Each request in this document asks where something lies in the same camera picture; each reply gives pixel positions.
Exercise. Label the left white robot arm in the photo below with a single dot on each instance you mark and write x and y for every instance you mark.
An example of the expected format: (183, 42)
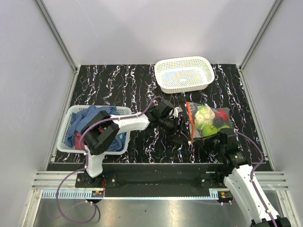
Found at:
(99, 133)

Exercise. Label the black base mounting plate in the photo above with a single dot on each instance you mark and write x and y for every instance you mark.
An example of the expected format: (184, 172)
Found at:
(155, 181)

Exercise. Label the white laundry basket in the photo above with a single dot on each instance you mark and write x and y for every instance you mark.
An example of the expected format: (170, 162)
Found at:
(118, 146)

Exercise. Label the dark red cloth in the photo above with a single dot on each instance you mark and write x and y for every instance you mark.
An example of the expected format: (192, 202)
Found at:
(77, 144)

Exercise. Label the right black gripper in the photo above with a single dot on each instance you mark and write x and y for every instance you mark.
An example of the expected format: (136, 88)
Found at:
(199, 141)

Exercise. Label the blue checkered cloth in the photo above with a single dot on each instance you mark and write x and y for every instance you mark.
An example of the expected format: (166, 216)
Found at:
(77, 117)

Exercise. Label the white perforated plastic basket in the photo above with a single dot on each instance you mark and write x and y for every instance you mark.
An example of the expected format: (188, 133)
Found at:
(185, 74)

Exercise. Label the fake dark purple fruit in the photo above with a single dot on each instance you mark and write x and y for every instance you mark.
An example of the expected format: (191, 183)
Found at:
(218, 122)

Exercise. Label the clear zip top bag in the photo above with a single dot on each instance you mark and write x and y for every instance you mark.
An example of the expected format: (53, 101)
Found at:
(191, 111)

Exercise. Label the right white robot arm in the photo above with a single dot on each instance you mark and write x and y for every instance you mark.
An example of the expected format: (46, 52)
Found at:
(238, 175)

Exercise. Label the fake green white cabbage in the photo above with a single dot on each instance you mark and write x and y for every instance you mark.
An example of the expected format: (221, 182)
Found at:
(204, 116)

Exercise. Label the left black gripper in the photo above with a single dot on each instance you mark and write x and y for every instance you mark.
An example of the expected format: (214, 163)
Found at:
(176, 138)

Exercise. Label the fake green apple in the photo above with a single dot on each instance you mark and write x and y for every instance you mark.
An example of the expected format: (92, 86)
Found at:
(209, 130)
(224, 127)

